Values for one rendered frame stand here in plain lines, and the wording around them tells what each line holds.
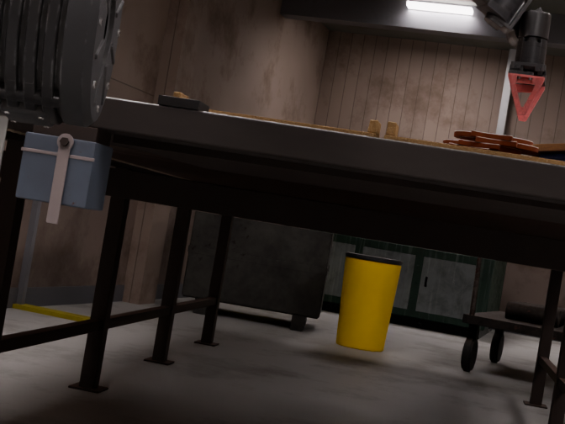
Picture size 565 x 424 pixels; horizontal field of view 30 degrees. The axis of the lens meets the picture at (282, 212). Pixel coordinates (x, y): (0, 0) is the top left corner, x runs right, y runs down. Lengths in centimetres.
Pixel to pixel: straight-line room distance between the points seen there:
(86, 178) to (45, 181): 8
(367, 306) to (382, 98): 520
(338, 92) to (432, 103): 108
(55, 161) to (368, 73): 1023
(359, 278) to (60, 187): 530
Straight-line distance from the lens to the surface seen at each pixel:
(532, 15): 211
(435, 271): 985
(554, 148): 262
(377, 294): 710
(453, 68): 1191
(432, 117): 1185
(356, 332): 713
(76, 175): 191
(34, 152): 194
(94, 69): 87
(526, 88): 216
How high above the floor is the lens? 74
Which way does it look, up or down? 1 degrees up
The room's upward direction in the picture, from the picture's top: 9 degrees clockwise
